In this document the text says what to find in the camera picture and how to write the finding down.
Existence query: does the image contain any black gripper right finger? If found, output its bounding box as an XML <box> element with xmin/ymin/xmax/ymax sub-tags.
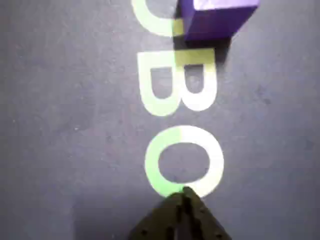
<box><xmin>177</xmin><ymin>186</ymin><xmax>232</xmax><ymax>240</ymax></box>

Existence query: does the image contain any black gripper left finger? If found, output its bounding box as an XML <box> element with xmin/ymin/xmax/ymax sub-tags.
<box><xmin>129</xmin><ymin>192</ymin><xmax>185</xmax><ymax>240</ymax></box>

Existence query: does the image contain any purple cube block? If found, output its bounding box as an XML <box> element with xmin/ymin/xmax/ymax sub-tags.
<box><xmin>176</xmin><ymin>0</ymin><xmax>260</xmax><ymax>42</ymax></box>

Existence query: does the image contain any black mat with green lettering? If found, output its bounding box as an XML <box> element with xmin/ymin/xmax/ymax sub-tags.
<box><xmin>0</xmin><ymin>0</ymin><xmax>320</xmax><ymax>240</ymax></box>

